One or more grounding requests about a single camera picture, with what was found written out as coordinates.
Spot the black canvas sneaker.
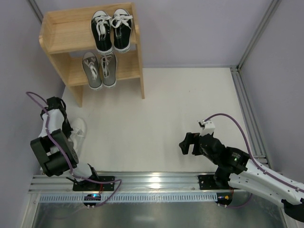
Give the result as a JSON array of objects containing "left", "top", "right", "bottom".
[
  {"left": 111, "top": 9, "right": 133, "bottom": 53},
  {"left": 91, "top": 10, "right": 113, "bottom": 55}
]

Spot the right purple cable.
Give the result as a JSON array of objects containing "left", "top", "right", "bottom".
[{"left": 204, "top": 113, "right": 304, "bottom": 209}]

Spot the wooden two-tier shoe shelf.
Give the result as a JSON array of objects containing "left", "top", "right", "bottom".
[{"left": 39, "top": 2, "right": 145, "bottom": 106}]

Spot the white sneaker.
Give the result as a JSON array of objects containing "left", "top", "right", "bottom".
[{"left": 68, "top": 118, "right": 87, "bottom": 157}]

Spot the grey canvas sneaker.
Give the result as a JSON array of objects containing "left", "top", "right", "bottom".
[
  {"left": 101, "top": 53, "right": 118, "bottom": 88},
  {"left": 82, "top": 52, "right": 103, "bottom": 90}
]

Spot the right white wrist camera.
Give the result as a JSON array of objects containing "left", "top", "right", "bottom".
[{"left": 199, "top": 120, "right": 215, "bottom": 136}]

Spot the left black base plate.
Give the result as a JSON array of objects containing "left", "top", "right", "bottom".
[{"left": 72, "top": 175, "right": 116, "bottom": 192}]

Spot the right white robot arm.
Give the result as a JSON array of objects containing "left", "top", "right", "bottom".
[{"left": 179, "top": 133, "right": 304, "bottom": 222}]

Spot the left corner aluminium post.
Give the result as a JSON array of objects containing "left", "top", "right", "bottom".
[{"left": 26, "top": 0, "right": 44, "bottom": 24}]

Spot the corner aluminium post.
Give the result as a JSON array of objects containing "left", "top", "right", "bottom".
[
  {"left": 26, "top": 0, "right": 44, "bottom": 24},
  {"left": 237, "top": 0, "right": 282, "bottom": 71}
]

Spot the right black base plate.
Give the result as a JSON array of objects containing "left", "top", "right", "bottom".
[{"left": 198, "top": 174, "right": 229, "bottom": 190}]

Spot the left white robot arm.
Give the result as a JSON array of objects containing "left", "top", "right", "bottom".
[{"left": 30, "top": 97, "right": 99, "bottom": 186}]

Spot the aluminium mounting rail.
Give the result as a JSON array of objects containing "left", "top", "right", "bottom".
[{"left": 28, "top": 171, "right": 232, "bottom": 194}]

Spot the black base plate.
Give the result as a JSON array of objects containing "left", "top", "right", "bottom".
[
  {"left": 198, "top": 174, "right": 229, "bottom": 190},
  {"left": 72, "top": 175, "right": 116, "bottom": 192}
]

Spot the right aluminium frame rail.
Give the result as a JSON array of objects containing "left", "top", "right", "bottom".
[{"left": 230, "top": 67, "right": 269, "bottom": 167}]

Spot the right corner aluminium post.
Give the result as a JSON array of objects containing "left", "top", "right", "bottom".
[{"left": 237, "top": 0, "right": 282, "bottom": 71}]

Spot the grey slotted cable duct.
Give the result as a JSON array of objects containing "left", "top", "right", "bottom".
[{"left": 38, "top": 192, "right": 218, "bottom": 203}]

